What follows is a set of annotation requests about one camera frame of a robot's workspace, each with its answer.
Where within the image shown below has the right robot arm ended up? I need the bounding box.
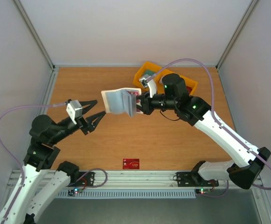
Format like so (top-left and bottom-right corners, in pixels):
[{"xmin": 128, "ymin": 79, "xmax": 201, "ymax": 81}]
[{"xmin": 137, "ymin": 73, "xmax": 271, "ymax": 189}]

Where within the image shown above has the red VIP card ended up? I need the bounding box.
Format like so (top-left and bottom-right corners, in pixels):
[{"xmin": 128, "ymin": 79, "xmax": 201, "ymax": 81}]
[{"xmin": 122, "ymin": 158, "xmax": 140, "ymax": 169}]

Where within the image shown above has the purple cable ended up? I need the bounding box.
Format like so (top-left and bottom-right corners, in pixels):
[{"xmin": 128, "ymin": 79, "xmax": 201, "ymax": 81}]
[
  {"xmin": 149, "ymin": 58, "xmax": 271, "ymax": 191},
  {"xmin": 0, "ymin": 100, "xmax": 69, "ymax": 224}
]

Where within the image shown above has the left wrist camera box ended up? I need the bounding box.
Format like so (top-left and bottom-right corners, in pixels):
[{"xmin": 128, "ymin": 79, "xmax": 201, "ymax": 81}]
[{"xmin": 66, "ymin": 100, "xmax": 83, "ymax": 125}]

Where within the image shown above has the right circuit board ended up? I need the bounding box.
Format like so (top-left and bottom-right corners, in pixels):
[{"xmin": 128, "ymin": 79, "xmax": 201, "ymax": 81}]
[{"xmin": 195, "ymin": 188, "xmax": 214, "ymax": 195}]

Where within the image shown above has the yellow plastic bin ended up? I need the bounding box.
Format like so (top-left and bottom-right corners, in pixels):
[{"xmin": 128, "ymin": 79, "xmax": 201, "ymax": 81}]
[{"xmin": 133, "ymin": 62, "xmax": 198, "ymax": 95}]

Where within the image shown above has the left circuit board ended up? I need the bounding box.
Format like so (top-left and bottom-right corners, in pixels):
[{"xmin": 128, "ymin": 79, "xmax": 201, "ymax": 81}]
[{"xmin": 67, "ymin": 188, "xmax": 83, "ymax": 196}]

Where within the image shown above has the grey slotted cable duct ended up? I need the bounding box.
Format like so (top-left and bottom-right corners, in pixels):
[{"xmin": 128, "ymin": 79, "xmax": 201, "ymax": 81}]
[{"xmin": 56, "ymin": 189, "xmax": 195, "ymax": 199}]

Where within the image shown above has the teal card in bin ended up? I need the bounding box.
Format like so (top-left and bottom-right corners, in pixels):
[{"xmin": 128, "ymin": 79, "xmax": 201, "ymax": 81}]
[{"xmin": 144, "ymin": 70, "xmax": 155, "ymax": 76}]

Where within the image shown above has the circuit board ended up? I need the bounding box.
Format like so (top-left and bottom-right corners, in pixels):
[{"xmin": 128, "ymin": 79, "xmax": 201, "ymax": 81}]
[
  {"xmin": 67, "ymin": 188, "xmax": 83, "ymax": 196},
  {"xmin": 195, "ymin": 188, "xmax": 214, "ymax": 195}
]

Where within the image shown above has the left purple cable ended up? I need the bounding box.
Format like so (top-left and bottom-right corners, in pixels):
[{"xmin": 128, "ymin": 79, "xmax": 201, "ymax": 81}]
[{"xmin": 0, "ymin": 100, "xmax": 69, "ymax": 224}]

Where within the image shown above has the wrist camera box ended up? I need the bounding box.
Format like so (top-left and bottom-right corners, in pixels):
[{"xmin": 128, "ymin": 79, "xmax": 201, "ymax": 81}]
[
  {"xmin": 66, "ymin": 100, "xmax": 83, "ymax": 125},
  {"xmin": 139, "ymin": 75, "xmax": 157, "ymax": 98}
]

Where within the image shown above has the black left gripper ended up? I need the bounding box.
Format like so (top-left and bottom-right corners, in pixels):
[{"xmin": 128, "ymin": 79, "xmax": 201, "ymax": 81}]
[{"xmin": 49, "ymin": 98, "xmax": 106, "ymax": 145}]

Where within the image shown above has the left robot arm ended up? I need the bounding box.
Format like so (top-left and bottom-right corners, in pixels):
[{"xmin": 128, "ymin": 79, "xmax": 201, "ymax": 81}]
[{"xmin": 0, "ymin": 99, "xmax": 106, "ymax": 224}]

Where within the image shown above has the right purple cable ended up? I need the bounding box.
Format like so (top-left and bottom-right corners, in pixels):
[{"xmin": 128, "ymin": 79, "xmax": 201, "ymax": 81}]
[{"xmin": 149, "ymin": 58, "xmax": 271, "ymax": 191}]

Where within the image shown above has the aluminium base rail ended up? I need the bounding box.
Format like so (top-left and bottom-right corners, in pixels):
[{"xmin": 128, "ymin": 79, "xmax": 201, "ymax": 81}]
[{"xmin": 8, "ymin": 169, "xmax": 234, "ymax": 189}]

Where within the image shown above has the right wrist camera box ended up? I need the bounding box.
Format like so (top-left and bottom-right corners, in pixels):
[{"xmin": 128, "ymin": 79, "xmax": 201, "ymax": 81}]
[{"xmin": 139, "ymin": 75, "xmax": 157, "ymax": 98}]

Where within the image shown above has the red card in bin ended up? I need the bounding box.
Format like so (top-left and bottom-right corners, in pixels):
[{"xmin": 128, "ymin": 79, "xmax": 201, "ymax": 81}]
[{"xmin": 186, "ymin": 86, "xmax": 192, "ymax": 93}]

